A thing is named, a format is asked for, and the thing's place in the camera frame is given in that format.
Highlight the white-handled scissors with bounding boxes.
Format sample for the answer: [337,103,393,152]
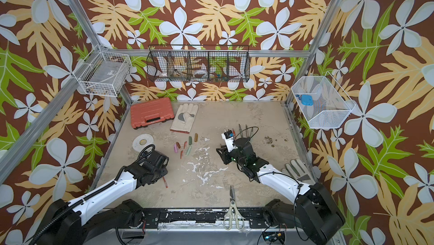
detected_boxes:
[223,185,245,231]

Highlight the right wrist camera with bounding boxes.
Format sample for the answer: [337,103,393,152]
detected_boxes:
[222,130,236,152]

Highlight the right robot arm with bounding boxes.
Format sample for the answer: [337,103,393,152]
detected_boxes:
[216,132,346,245]

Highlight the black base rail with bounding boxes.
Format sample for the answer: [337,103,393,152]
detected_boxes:
[138,207,289,229]

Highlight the grey striped work glove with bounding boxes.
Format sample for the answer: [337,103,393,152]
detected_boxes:
[282,159,315,185]

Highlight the red plastic tool case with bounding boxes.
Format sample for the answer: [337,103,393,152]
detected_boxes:
[131,98,175,129]

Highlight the white mesh basket right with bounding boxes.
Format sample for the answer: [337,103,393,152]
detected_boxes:
[291,74,356,130]

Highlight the white tape roll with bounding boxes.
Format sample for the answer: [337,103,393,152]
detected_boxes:
[132,134,154,152]

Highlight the black wire basket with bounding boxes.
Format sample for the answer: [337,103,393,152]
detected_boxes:
[145,45,251,82]

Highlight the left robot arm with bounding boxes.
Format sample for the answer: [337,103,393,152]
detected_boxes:
[30,144,169,245]

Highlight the beige work glove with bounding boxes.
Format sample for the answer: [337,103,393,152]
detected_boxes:
[170,103,199,134]

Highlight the white wire basket left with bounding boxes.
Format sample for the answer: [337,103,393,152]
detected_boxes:
[73,46,132,97]

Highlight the blue object in basket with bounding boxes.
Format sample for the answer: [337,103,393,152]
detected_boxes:
[300,94,314,106]

